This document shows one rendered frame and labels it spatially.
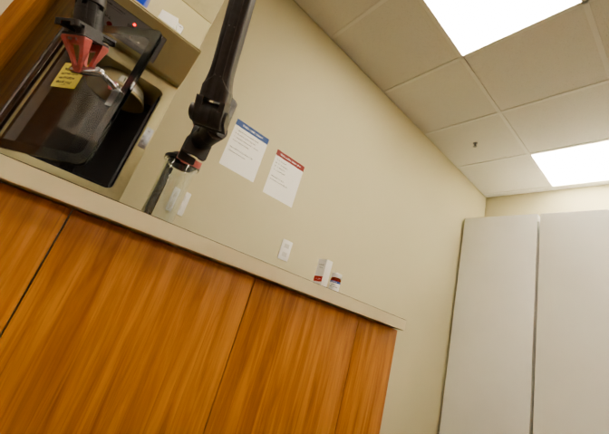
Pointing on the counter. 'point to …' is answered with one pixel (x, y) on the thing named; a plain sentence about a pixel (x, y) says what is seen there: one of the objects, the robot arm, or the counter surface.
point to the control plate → (119, 16)
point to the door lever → (96, 75)
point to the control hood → (167, 59)
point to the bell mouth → (135, 104)
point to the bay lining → (113, 147)
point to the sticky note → (66, 78)
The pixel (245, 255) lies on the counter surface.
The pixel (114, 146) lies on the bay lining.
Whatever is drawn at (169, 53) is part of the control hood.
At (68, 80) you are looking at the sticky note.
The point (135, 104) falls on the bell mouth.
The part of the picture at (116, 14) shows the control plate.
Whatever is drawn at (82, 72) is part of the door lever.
